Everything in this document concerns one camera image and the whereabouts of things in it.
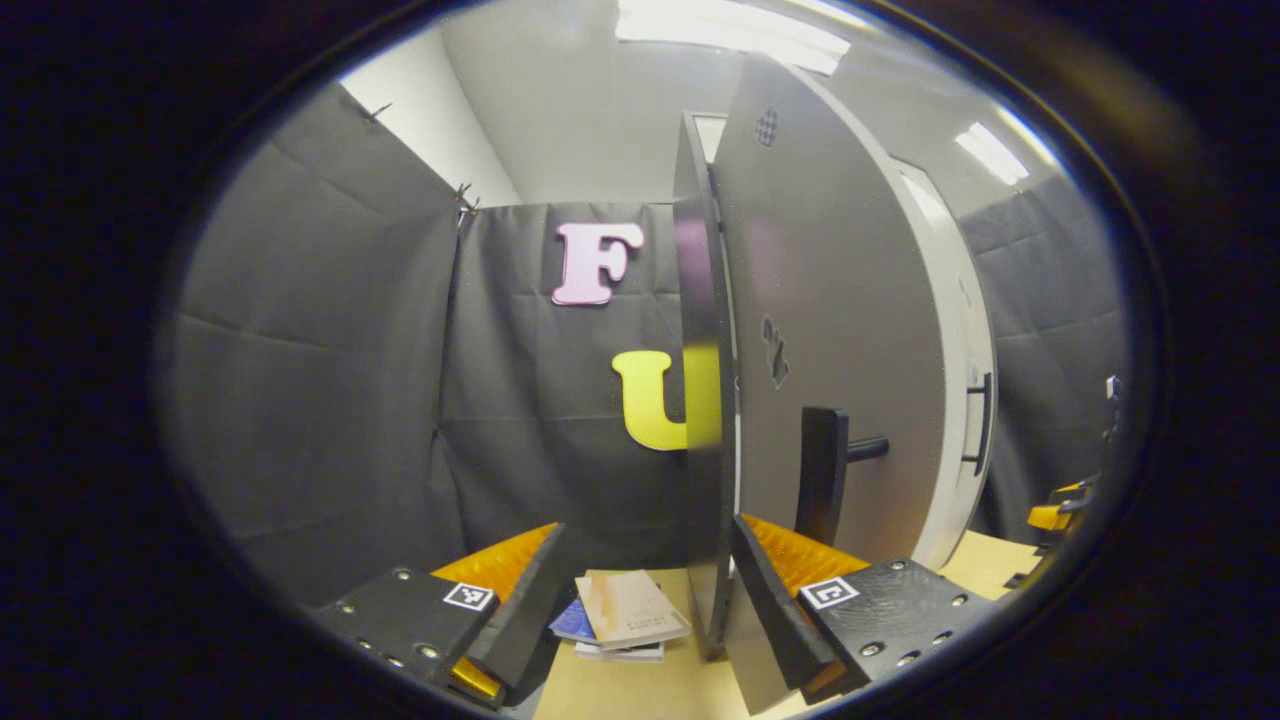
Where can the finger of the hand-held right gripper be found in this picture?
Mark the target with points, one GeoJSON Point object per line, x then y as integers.
{"type": "Point", "coordinates": [1050, 518]}
{"type": "Point", "coordinates": [1070, 489]}

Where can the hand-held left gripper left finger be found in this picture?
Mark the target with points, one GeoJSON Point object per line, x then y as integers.
{"type": "Point", "coordinates": [530, 610]}

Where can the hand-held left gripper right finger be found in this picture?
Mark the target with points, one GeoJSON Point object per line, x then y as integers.
{"type": "Point", "coordinates": [765, 600]}

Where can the shoe cabinet door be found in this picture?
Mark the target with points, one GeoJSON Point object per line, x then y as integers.
{"type": "Point", "coordinates": [955, 330]}
{"type": "Point", "coordinates": [840, 300]}

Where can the blue booklet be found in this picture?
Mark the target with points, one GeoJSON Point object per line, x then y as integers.
{"type": "Point", "coordinates": [572, 622]}

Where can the white booklet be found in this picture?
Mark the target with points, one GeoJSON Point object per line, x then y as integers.
{"type": "Point", "coordinates": [620, 653]}

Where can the beige booklet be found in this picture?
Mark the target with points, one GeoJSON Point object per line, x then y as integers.
{"type": "Point", "coordinates": [635, 605]}

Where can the long ceiling light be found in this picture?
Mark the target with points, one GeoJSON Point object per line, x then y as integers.
{"type": "Point", "coordinates": [990, 152]}
{"type": "Point", "coordinates": [730, 30]}

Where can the black backdrop cloth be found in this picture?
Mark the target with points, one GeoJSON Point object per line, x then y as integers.
{"type": "Point", "coordinates": [320, 350]}

